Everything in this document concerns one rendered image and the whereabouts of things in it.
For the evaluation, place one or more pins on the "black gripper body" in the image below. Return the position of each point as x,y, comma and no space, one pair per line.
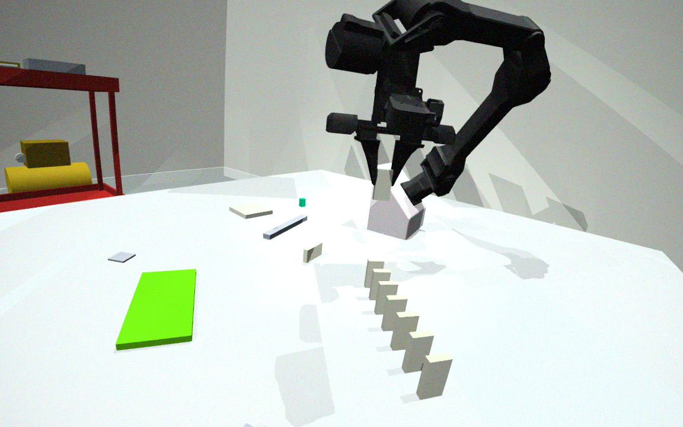
349,123

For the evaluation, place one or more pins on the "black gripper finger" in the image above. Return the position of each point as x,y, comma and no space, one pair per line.
402,152
370,148

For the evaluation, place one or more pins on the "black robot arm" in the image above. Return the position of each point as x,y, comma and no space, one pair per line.
367,47

